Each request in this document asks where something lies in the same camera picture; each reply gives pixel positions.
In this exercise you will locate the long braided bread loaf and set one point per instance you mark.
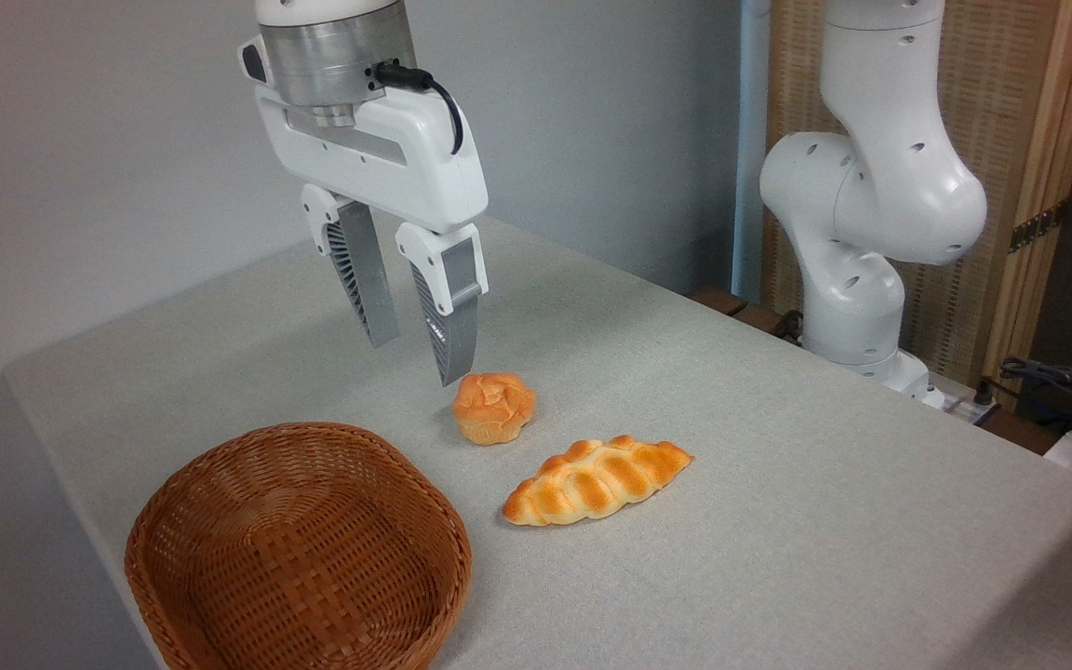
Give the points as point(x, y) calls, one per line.
point(596, 479)

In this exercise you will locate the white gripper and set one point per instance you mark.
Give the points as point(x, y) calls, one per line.
point(424, 167)

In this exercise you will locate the dark brown wooden bench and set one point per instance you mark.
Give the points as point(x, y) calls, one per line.
point(741, 310)

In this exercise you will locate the brown woven wicker basket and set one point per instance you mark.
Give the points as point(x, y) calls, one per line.
point(299, 558)

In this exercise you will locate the white power strip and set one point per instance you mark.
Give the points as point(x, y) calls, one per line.
point(959, 400)

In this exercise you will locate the light blue vertical pipe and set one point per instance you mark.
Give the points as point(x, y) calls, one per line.
point(750, 140)

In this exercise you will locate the round orange bread roll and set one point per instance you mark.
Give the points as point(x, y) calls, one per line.
point(493, 408)

